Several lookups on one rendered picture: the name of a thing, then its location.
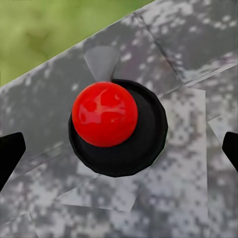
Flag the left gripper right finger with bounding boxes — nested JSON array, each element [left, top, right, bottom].
[[222, 131, 238, 172]]

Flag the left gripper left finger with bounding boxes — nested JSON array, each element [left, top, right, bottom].
[[0, 132, 26, 191]]

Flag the pesticide atomizer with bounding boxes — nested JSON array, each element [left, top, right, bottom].
[[68, 46, 169, 177]]

